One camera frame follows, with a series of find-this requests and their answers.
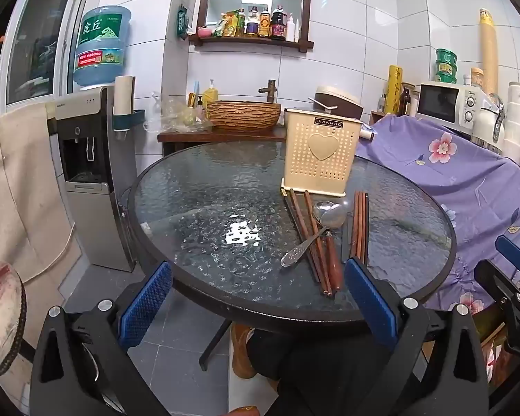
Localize white paper cup stack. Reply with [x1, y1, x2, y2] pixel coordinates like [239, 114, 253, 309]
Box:
[114, 75, 136, 118]

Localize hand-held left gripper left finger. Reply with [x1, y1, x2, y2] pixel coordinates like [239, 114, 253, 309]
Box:
[28, 260, 174, 416]

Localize green packet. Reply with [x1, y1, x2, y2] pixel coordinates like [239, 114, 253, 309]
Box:
[176, 4, 189, 41]

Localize clear plastic bags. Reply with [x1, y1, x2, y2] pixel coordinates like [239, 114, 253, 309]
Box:
[145, 91, 213, 133]

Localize bronze faucet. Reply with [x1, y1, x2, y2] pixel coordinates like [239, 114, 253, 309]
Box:
[258, 79, 279, 104]

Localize yellow wrap roll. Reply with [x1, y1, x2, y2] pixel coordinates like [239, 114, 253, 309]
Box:
[383, 65, 405, 115]

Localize brown cream rice cooker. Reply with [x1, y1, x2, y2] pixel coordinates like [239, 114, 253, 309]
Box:
[314, 86, 365, 120]

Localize round glass table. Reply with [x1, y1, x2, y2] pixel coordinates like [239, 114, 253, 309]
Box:
[128, 139, 457, 371]

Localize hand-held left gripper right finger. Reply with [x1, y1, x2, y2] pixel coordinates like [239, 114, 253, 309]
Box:
[344, 257, 490, 416]

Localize window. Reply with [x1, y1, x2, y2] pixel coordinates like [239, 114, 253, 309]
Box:
[0, 0, 92, 107]

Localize teal cup holder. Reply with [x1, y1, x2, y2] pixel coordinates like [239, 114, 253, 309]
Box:
[113, 110, 146, 133]

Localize woven pattern wash basin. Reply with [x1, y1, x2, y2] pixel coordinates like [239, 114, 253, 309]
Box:
[206, 101, 283, 132]

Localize grey water dispenser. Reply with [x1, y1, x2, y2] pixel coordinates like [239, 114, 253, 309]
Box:
[47, 87, 139, 271]

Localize cream plastic utensil holder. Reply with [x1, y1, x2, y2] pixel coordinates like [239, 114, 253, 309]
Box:
[281, 107, 360, 196]

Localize wooden counter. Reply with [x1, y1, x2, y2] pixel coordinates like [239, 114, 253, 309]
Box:
[157, 125, 289, 157]

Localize tall cream roll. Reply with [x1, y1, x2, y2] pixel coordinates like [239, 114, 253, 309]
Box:
[479, 9, 499, 96]

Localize white thermos jug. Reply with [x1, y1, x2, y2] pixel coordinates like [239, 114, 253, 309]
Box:
[472, 93, 508, 152]

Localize brown wooden chopstick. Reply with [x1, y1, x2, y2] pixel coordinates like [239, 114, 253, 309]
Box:
[350, 192, 361, 263]
[280, 189, 322, 284]
[303, 190, 335, 299]
[361, 192, 370, 266]
[288, 189, 330, 295]

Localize round cushioned stool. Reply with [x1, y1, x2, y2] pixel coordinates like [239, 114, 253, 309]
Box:
[0, 260, 29, 378]

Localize beige cloth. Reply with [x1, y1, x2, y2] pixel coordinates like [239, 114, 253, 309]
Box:
[0, 103, 83, 295]

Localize brown boot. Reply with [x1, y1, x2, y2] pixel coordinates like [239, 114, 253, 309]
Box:
[231, 324, 261, 379]

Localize dark soy sauce bottle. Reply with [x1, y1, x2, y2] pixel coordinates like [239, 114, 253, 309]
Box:
[270, 5, 287, 41]

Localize white microwave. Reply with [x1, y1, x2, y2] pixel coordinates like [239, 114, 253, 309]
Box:
[416, 81, 479, 128]

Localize purple floral cloth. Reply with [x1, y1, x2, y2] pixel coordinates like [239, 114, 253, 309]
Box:
[355, 113, 520, 313]

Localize person's dark trousers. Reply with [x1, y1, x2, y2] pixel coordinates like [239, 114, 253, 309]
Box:
[247, 329, 417, 416]

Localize wooden handled metal spoon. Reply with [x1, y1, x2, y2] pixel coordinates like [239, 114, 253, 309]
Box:
[313, 200, 344, 291]

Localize yellow soap pump bottle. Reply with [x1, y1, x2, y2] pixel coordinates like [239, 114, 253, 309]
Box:
[202, 79, 219, 111]

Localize purple label bottle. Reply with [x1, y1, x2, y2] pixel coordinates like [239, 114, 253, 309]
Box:
[245, 6, 261, 37]

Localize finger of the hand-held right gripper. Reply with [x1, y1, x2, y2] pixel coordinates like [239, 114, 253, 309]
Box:
[474, 259, 520, 313]
[495, 235, 520, 275]

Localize yellow cap bottle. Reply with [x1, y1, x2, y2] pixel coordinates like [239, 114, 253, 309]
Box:
[470, 68, 486, 96]

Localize blue water bottle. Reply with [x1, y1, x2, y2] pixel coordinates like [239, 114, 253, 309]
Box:
[73, 5, 133, 89]

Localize yellow green refill pouch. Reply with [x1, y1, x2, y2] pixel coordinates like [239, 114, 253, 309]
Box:
[214, 11, 239, 37]

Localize white cable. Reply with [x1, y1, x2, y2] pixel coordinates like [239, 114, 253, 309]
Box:
[39, 221, 76, 274]

